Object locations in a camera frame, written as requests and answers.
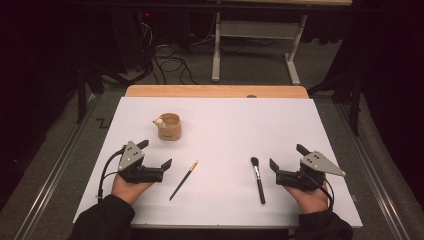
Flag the tan cup with bear figure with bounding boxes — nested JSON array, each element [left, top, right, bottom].
[[152, 112, 183, 141]]

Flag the person's left hand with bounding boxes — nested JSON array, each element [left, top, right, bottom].
[[111, 173, 154, 206]]

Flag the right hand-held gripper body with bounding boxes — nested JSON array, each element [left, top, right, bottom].
[[275, 150, 347, 192]]

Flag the black metal stand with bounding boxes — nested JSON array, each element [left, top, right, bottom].
[[308, 71, 363, 137], [74, 63, 154, 124]]

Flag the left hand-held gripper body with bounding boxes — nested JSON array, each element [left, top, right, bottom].
[[117, 140, 165, 185]]

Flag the black makeup brush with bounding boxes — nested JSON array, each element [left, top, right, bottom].
[[250, 156, 267, 205]]

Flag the white board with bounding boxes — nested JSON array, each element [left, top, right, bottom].
[[72, 96, 364, 229]]

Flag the metal floor rail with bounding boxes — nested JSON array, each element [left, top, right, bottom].
[[13, 93, 101, 240], [336, 103, 411, 240]]

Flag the dark computer tower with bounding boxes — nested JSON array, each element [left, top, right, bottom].
[[134, 9, 158, 51]]

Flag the white-framed desk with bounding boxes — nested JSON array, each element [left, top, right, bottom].
[[206, 0, 354, 86]]

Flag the left hand-held gripper black cable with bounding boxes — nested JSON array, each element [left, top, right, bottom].
[[97, 148, 126, 204]]

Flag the black floor cables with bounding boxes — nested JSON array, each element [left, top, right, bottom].
[[151, 43, 199, 86]]

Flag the person's right hand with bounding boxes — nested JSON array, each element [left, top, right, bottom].
[[284, 184, 331, 215]]

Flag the hand-held gripper black cable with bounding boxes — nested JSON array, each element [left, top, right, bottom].
[[97, 148, 126, 204], [308, 173, 335, 213]]

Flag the wooden table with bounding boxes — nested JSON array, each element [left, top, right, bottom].
[[124, 84, 310, 100]]

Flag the thin black gold-tipped brush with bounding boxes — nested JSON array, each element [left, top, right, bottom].
[[168, 159, 200, 202]]

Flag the right hand-held gripper black cable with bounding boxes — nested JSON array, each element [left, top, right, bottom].
[[308, 173, 335, 213]]

